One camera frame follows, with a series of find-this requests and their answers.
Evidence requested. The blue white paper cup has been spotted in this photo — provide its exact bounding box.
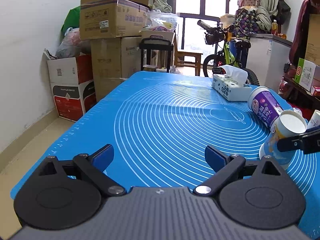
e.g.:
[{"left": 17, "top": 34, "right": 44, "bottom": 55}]
[{"left": 259, "top": 110, "right": 307, "bottom": 170}]

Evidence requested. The white paper cup floral print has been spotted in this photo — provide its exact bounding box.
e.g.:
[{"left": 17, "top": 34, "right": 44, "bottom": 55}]
[{"left": 307, "top": 110, "right": 320, "bottom": 129}]

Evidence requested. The clear plastic cup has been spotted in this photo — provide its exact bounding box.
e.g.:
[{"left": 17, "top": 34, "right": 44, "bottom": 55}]
[{"left": 292, "top": 107, "right": 303, "bottom": 116}]

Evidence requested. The purple white paper cup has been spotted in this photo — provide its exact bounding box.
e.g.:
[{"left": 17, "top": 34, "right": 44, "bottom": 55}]
[{"left": 248, "top": 86, "right": 283, "bottom": 129}]

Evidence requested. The green white carton box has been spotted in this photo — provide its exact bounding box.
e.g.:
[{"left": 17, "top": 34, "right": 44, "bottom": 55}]
[{"left": 294, "top": 58, "right": 317, "bottom": 91}]

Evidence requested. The large right cardboard box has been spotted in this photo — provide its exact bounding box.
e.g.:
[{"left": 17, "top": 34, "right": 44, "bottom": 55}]
[{"left": 304, "top": 0, "right": 320, "bottom": 65}]

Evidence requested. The white blue tissue box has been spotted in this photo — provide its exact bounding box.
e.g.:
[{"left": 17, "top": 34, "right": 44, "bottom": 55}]
[{"left": 212, "top": 65, "right": 252, "bottom": 102}]

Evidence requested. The white chest freezer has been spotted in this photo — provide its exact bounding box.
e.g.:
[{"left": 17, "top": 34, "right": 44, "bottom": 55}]
[{"left": 246, "top": 34, "right": 292, "bottom": 91}]

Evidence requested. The blue silicone baking mat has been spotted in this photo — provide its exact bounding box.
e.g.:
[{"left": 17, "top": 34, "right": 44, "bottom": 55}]
[{"left": 12, "top": 72, "right": 319, "bottom": 239}]

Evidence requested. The red white cardboard box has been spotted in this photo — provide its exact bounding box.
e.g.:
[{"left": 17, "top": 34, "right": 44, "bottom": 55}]
[{"left": 47, "top": 54, "right": 97, "bottom": 122}]

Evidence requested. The green black bicycle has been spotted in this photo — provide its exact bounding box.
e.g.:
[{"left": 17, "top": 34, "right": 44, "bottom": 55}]
[{"left": 197, "top": 20, "right": 260, "bottom": 86}]

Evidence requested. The lower brown cardboard box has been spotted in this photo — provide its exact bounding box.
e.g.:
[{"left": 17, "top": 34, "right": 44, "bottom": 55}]
[{"left": 91, "top": 37, "right": 142, "bottom": 101}]

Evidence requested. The brown cardboard box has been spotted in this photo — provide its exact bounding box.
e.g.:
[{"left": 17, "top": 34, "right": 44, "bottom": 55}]
[
  {"left": 79, "top": 0, "right": 149, "bottom": 40},
  {"left": 91, "top": 37, "right": 142, "bottom": 101}
]

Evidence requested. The wooden chair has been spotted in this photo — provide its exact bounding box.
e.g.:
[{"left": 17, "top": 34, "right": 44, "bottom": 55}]
[{"left": 174, "top": 35, "right": 203, "bottom": 76}]

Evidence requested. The black metal shelf rack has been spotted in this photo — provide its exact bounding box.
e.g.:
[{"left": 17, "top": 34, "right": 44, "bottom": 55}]
[{"left": 139, "top": 37, "right": 175, "bottom": 73}]

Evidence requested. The top brown cardboard box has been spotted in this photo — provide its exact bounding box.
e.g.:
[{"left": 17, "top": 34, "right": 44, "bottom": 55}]
[{"left": 79, "top": 0, "right": 149, "bottom": 40}]

